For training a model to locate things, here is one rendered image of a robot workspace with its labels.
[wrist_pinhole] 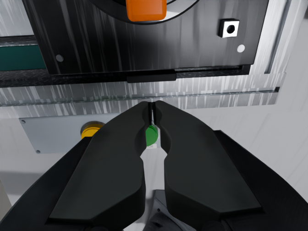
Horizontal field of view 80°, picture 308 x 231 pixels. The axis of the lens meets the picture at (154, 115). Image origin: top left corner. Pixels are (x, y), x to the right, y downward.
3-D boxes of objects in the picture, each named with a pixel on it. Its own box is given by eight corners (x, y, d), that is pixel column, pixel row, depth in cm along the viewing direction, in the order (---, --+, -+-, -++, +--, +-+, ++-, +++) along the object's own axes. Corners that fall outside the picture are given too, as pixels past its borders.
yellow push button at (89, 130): (113, 140, 29) (111, 149, 27) (88, 141, 29) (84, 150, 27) (109, 119, 27) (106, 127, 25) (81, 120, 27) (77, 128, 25)
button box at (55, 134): (165, 126, 34) (168, 149, 29) (52, 132, 34) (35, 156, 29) (164, 91, 31) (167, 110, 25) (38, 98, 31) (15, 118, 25)
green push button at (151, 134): (158, 138, 29) (158, 146, 27) (132, 139, 29) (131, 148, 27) (157, 116, 27) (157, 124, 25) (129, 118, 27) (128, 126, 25)
